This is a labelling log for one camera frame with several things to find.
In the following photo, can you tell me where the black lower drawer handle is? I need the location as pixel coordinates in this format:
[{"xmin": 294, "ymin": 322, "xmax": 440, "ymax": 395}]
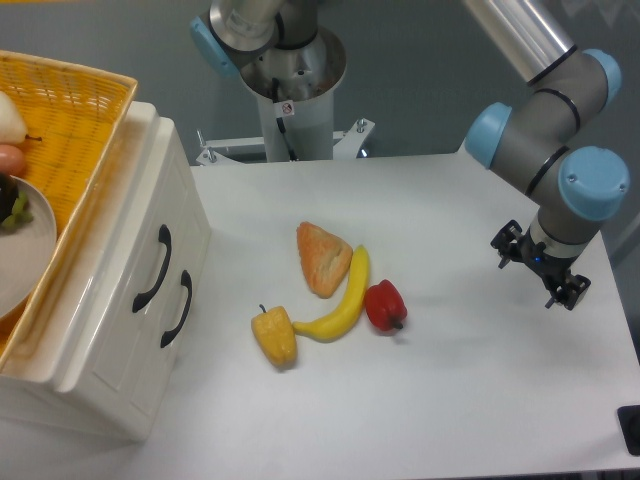
[{"xmin": 160, "ymin": 270, "xmax": 194, "ymax": 349}]

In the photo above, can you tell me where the white drawer cabinet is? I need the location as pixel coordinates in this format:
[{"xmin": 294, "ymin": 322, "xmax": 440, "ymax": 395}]
[{"xmin": 1, "ymin": 102, "xmax": 211, "ymax": 440}]

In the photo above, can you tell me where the red bell pepper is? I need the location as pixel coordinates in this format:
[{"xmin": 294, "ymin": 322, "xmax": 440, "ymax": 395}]
[{"xmin": 364, "ymin": 279, "xmax": 408, "ymax": 332}]

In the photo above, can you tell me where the dark green vegetable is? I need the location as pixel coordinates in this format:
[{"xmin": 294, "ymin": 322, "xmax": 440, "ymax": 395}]
[{"xmin": 1, "ymin": 173, "xmax": 33, "ymax": 232}]

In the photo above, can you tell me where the orange croissant bread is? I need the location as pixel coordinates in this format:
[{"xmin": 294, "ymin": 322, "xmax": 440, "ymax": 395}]
[{"xmin": 296, "ymin": 222, "xmax": 353, "ymax": 299}]

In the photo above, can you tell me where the white metal base bracket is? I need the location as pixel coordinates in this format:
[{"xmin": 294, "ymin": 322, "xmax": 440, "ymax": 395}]
[{"xmin": 194, "ymin": 117, "xmax": 376, "ymax": 169}]

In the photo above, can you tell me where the yellow banana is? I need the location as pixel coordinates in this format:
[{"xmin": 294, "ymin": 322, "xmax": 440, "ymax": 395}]
[{"xmin": 292, "ymin": 245, "xmax": 370, "ymax": 343}]

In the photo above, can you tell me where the pink sausage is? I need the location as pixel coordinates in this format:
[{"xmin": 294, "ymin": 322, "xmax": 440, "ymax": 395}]
[{"xmin": 0, "ymin": 145, "xmax": 26, "ymax": 176}]

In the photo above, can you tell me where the white drawer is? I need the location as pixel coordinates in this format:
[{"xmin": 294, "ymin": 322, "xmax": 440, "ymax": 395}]
[{"xmin": 1, "ymin": 102, "xmax": 211, "ymax": 392}]

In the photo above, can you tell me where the black corner device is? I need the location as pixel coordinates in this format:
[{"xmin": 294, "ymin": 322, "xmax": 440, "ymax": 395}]
[{"xmin": 617, "ymin": 405, "xmax": 640, "ymax": 457}]

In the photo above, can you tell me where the yellow wicker basket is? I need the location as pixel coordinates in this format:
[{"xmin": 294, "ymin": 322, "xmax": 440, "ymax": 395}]
[{"xmin": 1, "ymin": 51, "xmax": 138, "ymax": 362}]

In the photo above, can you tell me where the white pear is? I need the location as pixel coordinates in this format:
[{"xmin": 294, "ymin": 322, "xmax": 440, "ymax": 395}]
[{"xmin": 0, "ymin": 92, "xmax": 42, "ymax": 146}]

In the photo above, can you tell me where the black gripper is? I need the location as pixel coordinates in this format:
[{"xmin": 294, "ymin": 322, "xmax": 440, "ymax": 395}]
[{"xmin": 490, "ymin": 220, "xmax": 591, "ymax": 311}]

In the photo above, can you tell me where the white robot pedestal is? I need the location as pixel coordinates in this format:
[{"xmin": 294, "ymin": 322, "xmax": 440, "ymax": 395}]
[{"xmin": 240, "ymin": 27, "xmax": 346, "ymax": 162}]

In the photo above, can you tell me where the yellow bell pepper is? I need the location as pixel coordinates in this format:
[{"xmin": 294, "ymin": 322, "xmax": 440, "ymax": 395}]
[{"xmin": 251, "ymin": 304, "xmax": 298, "ymax": 369}]

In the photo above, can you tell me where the white plate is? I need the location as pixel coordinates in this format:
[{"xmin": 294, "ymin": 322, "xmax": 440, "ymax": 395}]
[{"xmin": 1, "ymin": 177, "xmax": 57, "ymax": 321}]

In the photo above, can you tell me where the black top drawer handle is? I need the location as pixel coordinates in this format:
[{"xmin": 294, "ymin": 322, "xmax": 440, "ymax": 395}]
[{"xmin": 131, "ymin": 224, "xmax": 172, "ymax": 313}]

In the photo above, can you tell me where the black drawer handle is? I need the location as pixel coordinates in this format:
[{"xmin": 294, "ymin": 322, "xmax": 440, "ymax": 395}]
[
  {"xmin": 131, "ymin": 224, "xmax": 172, "ymax": 313},
  {"xmin": 160, "ymin": 270, "xmax": 194, "ymax": 349}
]

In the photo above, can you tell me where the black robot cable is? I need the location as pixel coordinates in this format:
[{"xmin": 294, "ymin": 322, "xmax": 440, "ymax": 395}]
[{"xmin": 269, "ymin": 77, "xmax": 301, "ymax": 163}]

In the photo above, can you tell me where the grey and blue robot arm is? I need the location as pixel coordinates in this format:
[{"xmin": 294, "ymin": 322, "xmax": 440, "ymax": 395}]
[{"xmin": 190, "ymin": 1, "xmax": 630, "ymax": 309}]

